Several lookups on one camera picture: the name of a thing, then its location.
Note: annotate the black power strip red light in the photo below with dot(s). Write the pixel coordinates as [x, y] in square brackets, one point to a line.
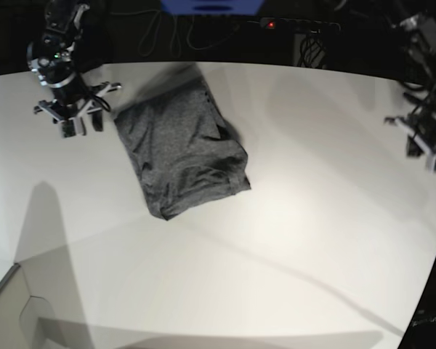
[299, 25]

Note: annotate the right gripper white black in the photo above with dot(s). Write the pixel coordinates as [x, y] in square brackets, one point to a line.
[69, 118]

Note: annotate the blue box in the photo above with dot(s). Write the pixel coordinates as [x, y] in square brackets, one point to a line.
[212, 7]

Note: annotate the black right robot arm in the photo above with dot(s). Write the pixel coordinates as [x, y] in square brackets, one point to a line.
[51, 60]

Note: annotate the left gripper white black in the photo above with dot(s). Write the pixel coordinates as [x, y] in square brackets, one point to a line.
[421, 137]

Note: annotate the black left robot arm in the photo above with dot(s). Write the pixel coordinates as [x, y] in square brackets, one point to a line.
[420, 30]

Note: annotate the grey t-shirt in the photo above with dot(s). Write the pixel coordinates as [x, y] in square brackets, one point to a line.
[183, 152]

